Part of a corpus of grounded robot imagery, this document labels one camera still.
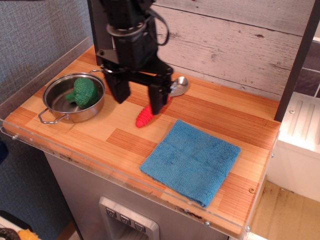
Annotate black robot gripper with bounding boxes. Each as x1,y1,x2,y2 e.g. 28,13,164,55
96,31,173,115

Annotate red handled metal spoon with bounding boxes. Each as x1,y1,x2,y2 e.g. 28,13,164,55
135,76,189,128

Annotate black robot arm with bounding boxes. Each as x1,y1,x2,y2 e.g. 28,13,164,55
96,0,173,115

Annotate blue cloth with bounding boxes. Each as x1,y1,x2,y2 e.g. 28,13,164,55
140,120,241,208

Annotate green toy broccoli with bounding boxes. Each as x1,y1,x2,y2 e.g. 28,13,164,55
65,77,99,109

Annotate small steel pot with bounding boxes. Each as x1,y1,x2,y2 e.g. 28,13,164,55
38,72,106,124

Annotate clear acrylic table guard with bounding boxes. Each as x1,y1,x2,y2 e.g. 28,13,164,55
3,116,280,238

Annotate grey toy fridge cabinet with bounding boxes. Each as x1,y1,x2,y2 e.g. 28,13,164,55
45,153,228,240

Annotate white toy sink unit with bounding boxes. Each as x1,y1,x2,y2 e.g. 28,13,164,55
264,36,320,203

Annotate yellow object at corner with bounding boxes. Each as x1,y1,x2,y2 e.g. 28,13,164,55
17,229,40,240

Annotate dark left vertical post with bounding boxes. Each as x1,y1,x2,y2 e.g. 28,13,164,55
87,0,114,53

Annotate dark vertical post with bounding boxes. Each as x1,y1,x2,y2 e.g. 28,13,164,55
274,0,320,122
87,0,114,53

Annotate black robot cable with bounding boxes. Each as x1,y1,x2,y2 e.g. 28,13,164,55
146,7,171,47

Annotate dark right vertical post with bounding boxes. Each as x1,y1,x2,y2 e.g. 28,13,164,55
274,0,320,122

